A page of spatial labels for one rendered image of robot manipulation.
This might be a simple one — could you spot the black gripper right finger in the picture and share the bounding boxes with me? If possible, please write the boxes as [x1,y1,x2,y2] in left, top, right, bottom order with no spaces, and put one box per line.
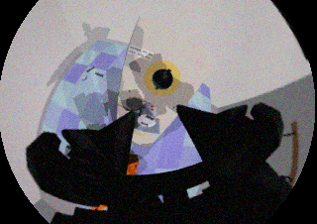
[175,105,249,161]

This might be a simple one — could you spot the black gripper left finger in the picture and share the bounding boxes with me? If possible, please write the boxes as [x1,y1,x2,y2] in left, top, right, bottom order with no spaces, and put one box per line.
[62,110,136,175]

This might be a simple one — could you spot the beige rectangular panel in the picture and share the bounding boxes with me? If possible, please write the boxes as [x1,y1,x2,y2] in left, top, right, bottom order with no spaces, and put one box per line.
[116,17,217,148]

